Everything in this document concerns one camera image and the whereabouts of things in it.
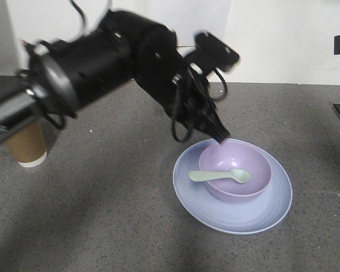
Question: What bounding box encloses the light blue plate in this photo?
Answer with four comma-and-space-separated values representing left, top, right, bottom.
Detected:
173, 139, 292, 235

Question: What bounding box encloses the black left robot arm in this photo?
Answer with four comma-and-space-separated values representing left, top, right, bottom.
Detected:
0, 11, 239, 143

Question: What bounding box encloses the mint green plastic spoon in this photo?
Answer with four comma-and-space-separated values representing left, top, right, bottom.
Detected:
189, 169, 251, 184

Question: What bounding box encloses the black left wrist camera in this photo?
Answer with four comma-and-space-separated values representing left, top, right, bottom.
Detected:
185, 31, 240, 75

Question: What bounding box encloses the lilac plastic bowl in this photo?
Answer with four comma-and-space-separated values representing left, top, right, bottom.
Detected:
198, 139, 272, 202

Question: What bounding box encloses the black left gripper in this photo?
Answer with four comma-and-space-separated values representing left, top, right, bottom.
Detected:
147, 49, 230, 143

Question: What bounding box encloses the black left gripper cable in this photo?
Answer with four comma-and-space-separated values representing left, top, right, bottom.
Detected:
169, 67, 229, 143

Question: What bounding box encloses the white paper sheet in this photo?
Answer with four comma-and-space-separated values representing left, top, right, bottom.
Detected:
113, 0, 232, 47

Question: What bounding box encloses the brown paper cup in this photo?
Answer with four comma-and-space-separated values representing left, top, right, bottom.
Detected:
5, 121, 48, 168

